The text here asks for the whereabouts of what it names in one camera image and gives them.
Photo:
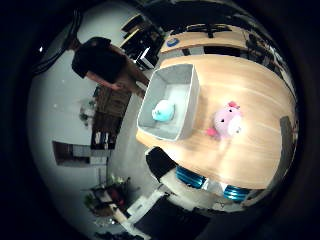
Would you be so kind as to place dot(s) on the pink plush toy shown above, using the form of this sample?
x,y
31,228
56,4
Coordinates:
x,y
226,121

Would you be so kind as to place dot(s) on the grey fabric container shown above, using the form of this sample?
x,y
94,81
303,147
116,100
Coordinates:
x,y
188,100

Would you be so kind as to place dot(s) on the cyan plush toy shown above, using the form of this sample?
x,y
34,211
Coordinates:
x,y
163,111

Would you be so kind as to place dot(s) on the black chair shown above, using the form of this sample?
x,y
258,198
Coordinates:
x,y
160,163

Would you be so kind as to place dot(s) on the wooden side table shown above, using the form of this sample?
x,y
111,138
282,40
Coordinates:
x,y
203,40

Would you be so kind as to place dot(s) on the black floor mat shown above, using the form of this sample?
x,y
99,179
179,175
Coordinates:
x,y
170,218

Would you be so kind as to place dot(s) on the blue round object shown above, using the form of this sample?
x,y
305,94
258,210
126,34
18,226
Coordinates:
x,y
172,42

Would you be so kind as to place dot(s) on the black desk with equipment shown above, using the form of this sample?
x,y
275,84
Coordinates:
x,y
143,43

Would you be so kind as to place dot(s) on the brown wooden cabinet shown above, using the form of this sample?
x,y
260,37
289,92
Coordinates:
x,y
110,110

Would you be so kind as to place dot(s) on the plant stand with flowers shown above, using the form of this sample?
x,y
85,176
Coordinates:
x,y
110,196

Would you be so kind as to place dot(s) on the small green plant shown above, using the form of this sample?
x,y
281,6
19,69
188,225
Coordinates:
x,y
86,111

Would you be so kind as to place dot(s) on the person in black shirt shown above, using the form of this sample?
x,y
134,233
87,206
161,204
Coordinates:
x,y
96,60

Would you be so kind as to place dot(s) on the low grey shelf unit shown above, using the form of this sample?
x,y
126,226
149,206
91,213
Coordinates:
x,y
76,153

